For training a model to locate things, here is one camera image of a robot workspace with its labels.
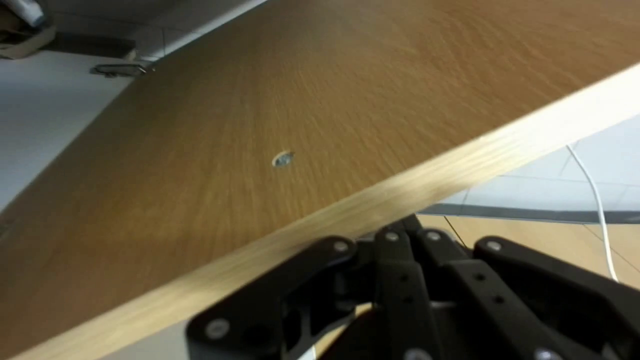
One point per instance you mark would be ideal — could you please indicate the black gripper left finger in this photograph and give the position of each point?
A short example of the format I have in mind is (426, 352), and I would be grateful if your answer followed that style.
(373, 301)

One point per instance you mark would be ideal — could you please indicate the wooden floor cabinets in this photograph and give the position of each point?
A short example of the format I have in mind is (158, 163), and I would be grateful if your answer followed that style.
(552, 236)

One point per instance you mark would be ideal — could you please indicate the metal door hinge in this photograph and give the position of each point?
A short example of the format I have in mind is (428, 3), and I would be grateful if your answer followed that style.
(120, 68)

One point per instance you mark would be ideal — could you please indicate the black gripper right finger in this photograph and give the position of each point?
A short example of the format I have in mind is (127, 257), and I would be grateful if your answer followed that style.
(533, 306)

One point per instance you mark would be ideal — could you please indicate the wooden under-sink cabinet door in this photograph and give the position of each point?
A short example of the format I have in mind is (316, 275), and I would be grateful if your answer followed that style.
(280, 166)

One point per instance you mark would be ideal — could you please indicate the white drain pipe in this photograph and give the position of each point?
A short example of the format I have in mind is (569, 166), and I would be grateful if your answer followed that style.
(22, 22)

